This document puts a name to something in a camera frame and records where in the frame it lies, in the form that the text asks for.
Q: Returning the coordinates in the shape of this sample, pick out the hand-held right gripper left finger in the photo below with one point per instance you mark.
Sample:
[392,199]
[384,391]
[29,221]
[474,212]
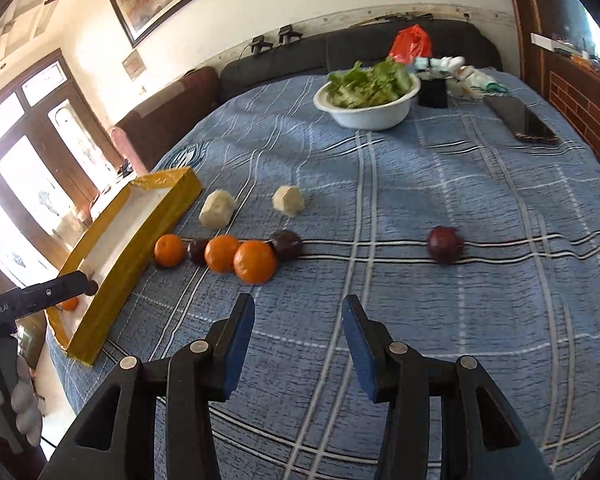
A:
[242,332]

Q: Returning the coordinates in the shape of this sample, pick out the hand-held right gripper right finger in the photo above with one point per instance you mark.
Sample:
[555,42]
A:
[356,340]

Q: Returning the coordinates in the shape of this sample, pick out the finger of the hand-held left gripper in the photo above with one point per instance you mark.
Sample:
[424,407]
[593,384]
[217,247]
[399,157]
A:
[55,290]

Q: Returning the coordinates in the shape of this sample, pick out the orange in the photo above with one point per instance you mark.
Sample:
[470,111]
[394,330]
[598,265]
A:
[169,250]
[71,304]
[254,261]
[222,253]

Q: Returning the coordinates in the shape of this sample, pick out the yellow cardboard box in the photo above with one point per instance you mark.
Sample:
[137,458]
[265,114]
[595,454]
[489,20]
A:
[130,262]

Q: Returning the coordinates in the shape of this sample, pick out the dark red plum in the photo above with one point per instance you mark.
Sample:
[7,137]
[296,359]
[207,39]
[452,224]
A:
[287,245]
[197,252]
[446,245]

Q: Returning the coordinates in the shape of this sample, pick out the peeled white fruit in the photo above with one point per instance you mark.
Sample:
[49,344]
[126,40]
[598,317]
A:
[288,201]
[216,208]

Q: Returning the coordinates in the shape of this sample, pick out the person's left hand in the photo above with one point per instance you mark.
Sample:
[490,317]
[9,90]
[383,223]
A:
[27,410]

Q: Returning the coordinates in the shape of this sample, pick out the side table with cloth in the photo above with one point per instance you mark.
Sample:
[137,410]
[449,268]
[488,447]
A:
[111,192]

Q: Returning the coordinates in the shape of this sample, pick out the wooden glass door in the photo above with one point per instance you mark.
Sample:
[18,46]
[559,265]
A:
[55,125]

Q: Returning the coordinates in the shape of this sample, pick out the brown armchair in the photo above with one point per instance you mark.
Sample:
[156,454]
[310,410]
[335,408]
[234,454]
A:
[170,110]

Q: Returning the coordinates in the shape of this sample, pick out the white bowl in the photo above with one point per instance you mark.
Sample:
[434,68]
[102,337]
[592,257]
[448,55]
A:
[370,117]

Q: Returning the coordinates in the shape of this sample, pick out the small black box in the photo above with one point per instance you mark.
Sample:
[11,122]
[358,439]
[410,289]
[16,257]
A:
[432,94]

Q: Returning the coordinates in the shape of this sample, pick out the green lettuce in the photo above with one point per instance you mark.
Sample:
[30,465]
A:
[370,82]

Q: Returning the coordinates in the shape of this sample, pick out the black phone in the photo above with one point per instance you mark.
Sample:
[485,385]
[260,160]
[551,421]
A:
[522,120]

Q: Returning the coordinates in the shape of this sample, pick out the white teal packet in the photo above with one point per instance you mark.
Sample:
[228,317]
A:
[480,81]

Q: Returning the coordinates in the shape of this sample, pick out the black handheld device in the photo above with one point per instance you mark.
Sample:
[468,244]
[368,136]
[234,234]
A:
[289,35]
[260,45]

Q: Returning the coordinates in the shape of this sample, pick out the black sofa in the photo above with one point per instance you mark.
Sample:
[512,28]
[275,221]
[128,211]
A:
[360,47]

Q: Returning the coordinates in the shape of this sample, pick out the red plastic bag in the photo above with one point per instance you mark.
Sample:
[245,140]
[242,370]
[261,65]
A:
[411,42]

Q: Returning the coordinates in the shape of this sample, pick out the brick pattern counter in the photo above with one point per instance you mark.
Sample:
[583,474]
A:
[580,105]

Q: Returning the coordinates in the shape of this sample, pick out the small wall plaque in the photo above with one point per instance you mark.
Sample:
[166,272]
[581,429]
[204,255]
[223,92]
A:
[133,65]

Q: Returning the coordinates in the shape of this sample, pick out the wooden door frame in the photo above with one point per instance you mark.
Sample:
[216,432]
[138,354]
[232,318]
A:
[525,10]

